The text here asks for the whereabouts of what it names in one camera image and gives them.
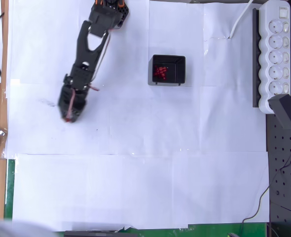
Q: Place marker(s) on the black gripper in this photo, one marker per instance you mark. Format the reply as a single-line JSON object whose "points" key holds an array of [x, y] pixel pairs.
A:
{"points": [[67, 112]]}

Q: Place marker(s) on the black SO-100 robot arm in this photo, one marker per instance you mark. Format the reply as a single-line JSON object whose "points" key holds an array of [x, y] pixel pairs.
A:
{"points": [[82, 49]]}

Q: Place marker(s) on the black open box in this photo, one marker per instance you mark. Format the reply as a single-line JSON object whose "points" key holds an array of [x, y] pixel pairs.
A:
{"points": [[170, 74]]}

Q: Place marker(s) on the green cutting mat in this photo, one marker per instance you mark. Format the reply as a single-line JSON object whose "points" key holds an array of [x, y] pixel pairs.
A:
{"points": [[10, 187]]}

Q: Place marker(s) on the white paper table cover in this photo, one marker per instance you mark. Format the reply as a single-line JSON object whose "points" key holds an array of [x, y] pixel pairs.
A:
{"points": [[145, 185]]}

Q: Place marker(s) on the black flat device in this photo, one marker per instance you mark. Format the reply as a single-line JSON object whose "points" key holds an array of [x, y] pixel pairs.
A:
{"points": [[98, 234]]}

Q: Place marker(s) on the blurry grey object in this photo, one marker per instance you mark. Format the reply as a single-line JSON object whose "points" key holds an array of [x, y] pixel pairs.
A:
{"points": [[12, 228]]}

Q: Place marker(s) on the white power strip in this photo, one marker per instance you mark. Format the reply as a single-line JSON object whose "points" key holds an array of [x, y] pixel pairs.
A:
{"points": [[273, 74]]}

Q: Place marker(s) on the black power adapter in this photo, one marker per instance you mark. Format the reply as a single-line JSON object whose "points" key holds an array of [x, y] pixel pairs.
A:
{"points": [[283, 111]]}

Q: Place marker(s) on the black perforated pegboard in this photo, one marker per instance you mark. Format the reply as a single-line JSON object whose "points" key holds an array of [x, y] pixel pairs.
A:
{"points": [[283, 172]]}

